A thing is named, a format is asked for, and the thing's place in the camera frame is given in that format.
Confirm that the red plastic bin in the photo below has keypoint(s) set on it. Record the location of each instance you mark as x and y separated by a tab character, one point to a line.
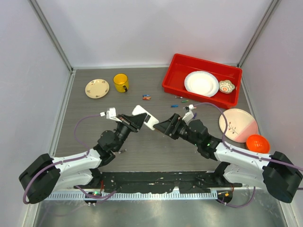
182	65

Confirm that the white slotted cable duct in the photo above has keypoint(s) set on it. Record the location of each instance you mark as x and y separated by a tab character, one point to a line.
174	195

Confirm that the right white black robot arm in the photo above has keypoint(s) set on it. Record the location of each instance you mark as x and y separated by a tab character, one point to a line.
272	172

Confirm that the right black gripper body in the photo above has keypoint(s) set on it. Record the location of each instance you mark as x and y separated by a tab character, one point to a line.
176	121

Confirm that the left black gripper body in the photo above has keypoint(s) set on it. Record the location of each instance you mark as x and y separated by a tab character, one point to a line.
127	123

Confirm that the white paper plate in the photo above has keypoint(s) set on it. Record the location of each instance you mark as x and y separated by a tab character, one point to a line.
201	83

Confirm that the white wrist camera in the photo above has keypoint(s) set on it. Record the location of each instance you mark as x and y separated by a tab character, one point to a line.
188	113
109	114

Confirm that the white remote control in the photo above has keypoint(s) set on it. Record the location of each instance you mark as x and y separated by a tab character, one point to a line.
149	120

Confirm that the yellow mug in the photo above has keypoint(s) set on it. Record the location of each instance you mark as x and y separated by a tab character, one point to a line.
121	82

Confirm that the orange plastic bowl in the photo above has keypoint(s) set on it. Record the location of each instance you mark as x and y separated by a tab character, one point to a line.
258	144

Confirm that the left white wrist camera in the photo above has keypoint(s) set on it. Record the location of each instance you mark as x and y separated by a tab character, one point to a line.
109	114

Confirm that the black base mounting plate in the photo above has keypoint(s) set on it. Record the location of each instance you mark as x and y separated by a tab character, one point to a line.
157	182

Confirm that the cream floral plate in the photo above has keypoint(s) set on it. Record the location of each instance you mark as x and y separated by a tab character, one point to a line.
97	88

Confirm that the pink white ceramic plate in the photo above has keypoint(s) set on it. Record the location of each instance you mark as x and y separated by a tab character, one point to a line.
240	125

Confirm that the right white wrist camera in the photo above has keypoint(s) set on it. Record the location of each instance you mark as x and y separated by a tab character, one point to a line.
188	113

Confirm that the small patterned ceramic bowl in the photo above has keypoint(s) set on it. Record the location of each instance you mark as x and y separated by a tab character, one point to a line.
226	86

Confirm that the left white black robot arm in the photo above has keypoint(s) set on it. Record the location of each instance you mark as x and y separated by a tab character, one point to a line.
47	174

